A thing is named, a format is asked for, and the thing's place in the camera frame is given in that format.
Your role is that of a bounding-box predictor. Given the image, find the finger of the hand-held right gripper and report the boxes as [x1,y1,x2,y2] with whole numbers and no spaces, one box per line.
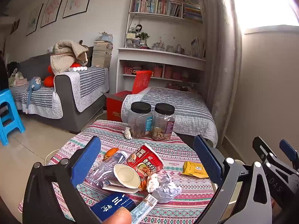
[252,136,292,175]
[279,139,299,171]

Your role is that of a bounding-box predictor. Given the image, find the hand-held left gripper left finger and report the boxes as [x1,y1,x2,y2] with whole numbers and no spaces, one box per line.
[22,135,103,224]

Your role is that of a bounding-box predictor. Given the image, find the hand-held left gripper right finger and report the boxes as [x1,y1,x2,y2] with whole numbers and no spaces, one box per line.
[193,134,273,224]

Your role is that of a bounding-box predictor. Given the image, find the yellow snack packet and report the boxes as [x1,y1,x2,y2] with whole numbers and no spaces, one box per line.
[181,161,209,179]

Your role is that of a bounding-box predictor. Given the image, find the clear plastic bottle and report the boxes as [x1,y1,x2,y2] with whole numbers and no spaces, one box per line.
[85,151,128,189]

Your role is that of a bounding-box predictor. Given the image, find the white paper cup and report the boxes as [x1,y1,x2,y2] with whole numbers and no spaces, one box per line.
[113,164,142,189]

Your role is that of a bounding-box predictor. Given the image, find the dark blue carton box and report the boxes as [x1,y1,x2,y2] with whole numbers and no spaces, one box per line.
[90,192,136,222]

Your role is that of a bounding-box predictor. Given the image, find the white paper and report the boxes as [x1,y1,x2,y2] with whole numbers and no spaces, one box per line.
[152,173,182,203]

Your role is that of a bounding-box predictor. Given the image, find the red instant noodle cup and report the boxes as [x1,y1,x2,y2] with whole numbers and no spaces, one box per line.
[126,143,164,178]

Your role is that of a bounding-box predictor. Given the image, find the person's left hand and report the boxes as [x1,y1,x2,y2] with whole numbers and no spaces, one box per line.
[102,206,133,224]

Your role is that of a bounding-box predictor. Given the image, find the patterned pink tablecloth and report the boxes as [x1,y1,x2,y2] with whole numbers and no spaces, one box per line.
[17,119,219,224]

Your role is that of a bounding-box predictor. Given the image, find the dark grey ottoman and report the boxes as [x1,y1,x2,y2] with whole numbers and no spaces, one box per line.
[174,132,215,148]

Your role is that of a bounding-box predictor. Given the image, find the small crumpled tissue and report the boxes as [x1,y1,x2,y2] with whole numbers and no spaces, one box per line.
[123,126,133,140]

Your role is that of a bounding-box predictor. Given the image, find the grey sofa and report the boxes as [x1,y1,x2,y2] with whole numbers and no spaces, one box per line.
[7,52,110,134]

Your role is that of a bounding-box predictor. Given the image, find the purple label plastic jar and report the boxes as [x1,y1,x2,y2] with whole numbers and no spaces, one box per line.
[152,103,175,141]

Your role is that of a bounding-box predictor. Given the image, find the red cardboard box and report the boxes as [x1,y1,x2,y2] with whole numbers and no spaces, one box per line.
[106,91,132,122]

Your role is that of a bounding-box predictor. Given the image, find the striped quilted ottoman cover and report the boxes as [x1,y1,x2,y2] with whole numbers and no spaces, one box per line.
[121,87,218,147]

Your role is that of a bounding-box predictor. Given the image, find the stained crumpled tissue ball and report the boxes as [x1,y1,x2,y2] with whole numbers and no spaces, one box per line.
[145,173,160,193]

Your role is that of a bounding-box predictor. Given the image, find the blue label plastic jar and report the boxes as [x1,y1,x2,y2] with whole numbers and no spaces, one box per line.
[127,102,155,139]

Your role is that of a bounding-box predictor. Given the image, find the striped quilted sofa seat cover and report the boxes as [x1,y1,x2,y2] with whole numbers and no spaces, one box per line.
[9,84,64,119]

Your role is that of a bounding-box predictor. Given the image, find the white and blue wrapper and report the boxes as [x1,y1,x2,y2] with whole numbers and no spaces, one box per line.
[130,193,159,224]

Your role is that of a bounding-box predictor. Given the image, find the embroidered grey curtain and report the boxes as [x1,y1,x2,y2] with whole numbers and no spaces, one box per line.
[203,0,243,147]

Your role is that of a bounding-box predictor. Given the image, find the red plush toy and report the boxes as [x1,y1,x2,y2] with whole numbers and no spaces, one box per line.
[44,62,81,88]

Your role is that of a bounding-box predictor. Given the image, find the pack of small white bottles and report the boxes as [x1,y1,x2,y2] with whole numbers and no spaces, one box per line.
[68,66,88,73]

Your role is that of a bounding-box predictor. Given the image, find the blue plush toy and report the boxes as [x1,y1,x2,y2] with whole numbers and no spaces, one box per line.
[25,77,42,115]

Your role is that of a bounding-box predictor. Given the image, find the red plastic basket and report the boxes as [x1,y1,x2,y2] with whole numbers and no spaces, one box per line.
[132,70,152,94]

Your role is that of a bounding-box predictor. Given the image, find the blue plastic stool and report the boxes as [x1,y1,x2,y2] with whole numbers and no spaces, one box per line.
[0,89,26,146]

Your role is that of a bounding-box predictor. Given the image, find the beige fleece blanket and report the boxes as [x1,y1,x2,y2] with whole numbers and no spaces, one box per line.
[50,40,90,75]

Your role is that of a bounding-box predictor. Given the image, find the tall stack of books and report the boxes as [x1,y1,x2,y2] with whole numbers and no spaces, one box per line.
[92,41,113,69]

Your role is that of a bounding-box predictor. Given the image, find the beige plush rabbit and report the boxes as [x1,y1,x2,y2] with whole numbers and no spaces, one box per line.
[9,69,26,87]

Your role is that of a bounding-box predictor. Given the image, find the leaning booklets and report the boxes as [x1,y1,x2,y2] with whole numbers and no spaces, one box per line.
[191,37,206,58]

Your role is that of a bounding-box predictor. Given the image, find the white shelf unit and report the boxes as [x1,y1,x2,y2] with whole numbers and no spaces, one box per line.
[116,47,207,94]

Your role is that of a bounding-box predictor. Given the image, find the pale blue box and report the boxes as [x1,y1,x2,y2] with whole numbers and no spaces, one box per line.
[97,31,114,43]

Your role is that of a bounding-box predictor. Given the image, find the clear storage drawers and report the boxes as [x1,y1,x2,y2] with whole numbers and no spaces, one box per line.
[126,31,147,48]

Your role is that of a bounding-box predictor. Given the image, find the bright window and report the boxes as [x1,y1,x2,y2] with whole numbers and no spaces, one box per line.
[228,0,299,35]

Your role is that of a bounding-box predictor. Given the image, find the narrow framed picture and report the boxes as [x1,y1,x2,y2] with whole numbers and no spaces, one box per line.
[26,3,44,36]

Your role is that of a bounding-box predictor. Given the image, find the small dark framed picture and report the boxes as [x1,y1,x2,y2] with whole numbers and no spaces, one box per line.
[10,19,20,34]

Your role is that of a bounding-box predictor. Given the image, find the pink tree framed picture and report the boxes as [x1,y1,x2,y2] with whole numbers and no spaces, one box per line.
[40,0,66,28]

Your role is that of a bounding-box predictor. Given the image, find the rows of shelved books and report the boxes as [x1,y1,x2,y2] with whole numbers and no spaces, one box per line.
[131,0,202,20]

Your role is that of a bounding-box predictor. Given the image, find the white floor cable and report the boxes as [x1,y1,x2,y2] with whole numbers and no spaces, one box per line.
[44,112,105,166]

